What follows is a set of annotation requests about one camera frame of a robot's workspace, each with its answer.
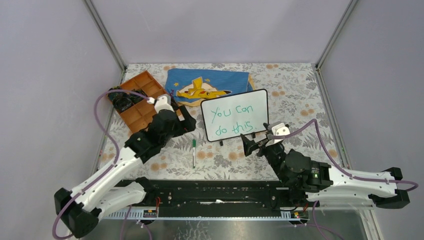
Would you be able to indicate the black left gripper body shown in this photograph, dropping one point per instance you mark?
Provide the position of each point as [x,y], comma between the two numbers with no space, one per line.
[181,127]

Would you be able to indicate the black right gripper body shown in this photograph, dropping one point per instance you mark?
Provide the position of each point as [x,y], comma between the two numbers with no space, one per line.
[273,152]

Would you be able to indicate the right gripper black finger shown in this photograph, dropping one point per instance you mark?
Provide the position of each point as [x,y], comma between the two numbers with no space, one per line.
[276,129]
[248,145]

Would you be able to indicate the white whiteboard black frame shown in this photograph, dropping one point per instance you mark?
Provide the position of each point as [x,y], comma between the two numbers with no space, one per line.
[230,116]

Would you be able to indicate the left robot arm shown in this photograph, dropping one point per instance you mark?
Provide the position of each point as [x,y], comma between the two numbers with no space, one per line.
[82,207]

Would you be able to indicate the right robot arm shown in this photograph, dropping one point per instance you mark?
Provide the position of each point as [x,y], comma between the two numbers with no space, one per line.
[310,181]

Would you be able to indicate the wooden compartment tray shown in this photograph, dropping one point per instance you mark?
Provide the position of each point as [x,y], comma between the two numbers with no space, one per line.
[141,114]

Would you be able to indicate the blue Pikachu cloth bag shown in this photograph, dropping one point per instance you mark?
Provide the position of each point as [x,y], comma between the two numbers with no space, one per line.
[190,87]

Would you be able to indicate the dark green rolled fabric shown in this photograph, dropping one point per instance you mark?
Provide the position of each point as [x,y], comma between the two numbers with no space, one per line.
[136,98]

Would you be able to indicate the dark rolled fabric front left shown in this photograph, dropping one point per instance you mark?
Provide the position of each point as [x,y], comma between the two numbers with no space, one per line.
[122,103]

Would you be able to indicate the dark rolled fabric back left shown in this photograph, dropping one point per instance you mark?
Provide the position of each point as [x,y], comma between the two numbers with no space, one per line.
[115,93]

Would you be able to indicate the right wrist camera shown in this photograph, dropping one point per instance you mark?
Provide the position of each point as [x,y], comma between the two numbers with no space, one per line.
[272,140]

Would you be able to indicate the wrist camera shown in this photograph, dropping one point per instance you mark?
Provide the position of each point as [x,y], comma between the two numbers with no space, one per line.
[272,140]
[163,102]

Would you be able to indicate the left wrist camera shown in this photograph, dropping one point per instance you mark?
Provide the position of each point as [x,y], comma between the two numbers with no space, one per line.
[163,102]

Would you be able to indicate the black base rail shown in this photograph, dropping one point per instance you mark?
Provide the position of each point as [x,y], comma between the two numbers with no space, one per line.
[221,198]

